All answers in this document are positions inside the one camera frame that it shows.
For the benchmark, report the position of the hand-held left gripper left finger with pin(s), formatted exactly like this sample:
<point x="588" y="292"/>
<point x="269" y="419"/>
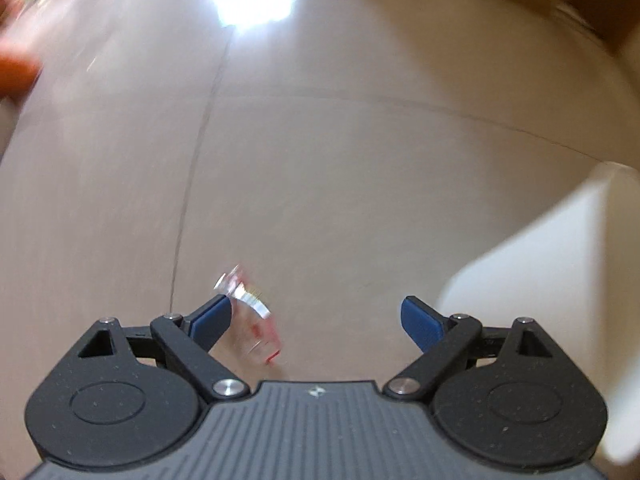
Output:
<point x="210" y="320"/>

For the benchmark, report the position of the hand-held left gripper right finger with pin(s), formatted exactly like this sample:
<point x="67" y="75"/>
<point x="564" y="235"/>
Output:
<point x="422" y="322"/>

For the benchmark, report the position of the clear plastic wrapper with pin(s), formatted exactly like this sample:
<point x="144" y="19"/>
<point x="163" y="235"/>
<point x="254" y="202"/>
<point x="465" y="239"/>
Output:
<point x="250" y="320"/>

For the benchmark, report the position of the white trash bin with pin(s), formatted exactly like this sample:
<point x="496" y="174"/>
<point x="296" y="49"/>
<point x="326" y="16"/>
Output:
<point x="540" y="270"/>

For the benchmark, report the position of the orange bag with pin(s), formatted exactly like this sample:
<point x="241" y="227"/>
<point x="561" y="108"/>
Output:
<point x="15" y="77"/>

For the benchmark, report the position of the wooden door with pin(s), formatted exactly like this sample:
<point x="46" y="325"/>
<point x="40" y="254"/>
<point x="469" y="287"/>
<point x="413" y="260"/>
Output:
<point x="600" y="0"/>

